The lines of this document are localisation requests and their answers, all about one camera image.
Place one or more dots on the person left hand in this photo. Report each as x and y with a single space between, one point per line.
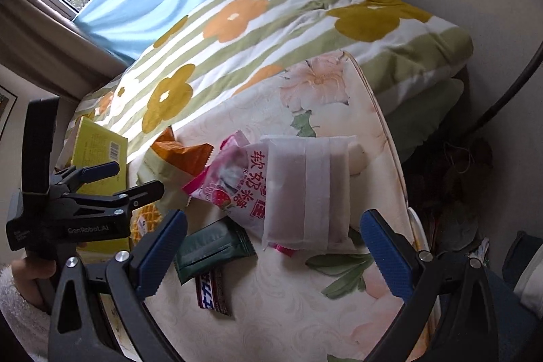
25 272

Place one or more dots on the white cloth bundle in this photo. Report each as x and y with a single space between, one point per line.
529 287

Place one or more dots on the brown white candy bar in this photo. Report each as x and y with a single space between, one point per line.
210 291

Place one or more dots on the framed building picture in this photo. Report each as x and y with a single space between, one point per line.
8 101

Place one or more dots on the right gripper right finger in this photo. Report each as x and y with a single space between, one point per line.
467 330

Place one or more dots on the dark green snack packet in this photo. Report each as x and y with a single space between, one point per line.
214 245

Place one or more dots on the white fleece sleeve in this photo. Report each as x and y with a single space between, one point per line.
29 324

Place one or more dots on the left beige curtain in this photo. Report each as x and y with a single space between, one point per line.
48 50

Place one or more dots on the pink strawberry snack bag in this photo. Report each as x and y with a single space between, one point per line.
235 181

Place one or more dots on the orange beige snack bag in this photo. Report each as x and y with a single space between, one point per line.
174 165

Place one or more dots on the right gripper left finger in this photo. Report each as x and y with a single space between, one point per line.
80 329

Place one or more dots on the white translucent snack packet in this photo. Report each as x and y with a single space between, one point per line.
308 204

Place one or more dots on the clear yellow waffle packet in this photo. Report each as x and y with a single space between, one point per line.
144 220

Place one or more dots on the floral striped quilt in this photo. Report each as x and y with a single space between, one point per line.
225 46

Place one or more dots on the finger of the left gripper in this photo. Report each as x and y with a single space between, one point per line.
122 203
82 180

